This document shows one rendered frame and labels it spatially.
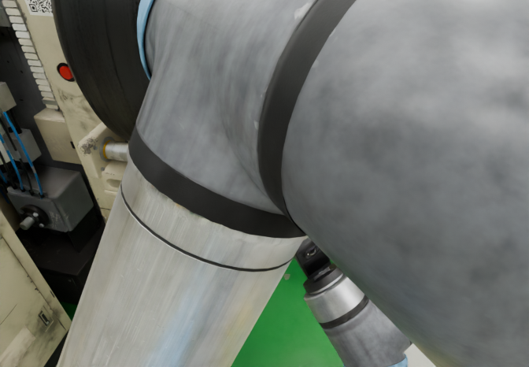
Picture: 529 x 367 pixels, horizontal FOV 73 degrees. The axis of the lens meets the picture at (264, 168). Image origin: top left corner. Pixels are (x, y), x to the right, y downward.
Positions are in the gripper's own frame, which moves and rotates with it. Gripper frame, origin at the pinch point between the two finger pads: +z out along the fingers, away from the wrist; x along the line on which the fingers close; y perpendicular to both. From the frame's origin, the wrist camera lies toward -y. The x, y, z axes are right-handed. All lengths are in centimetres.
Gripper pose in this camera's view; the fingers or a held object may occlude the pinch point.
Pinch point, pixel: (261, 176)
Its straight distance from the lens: 59.5
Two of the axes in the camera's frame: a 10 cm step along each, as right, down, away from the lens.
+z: -5.2, -8.4, 1.3
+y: -0.3, 1.6, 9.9
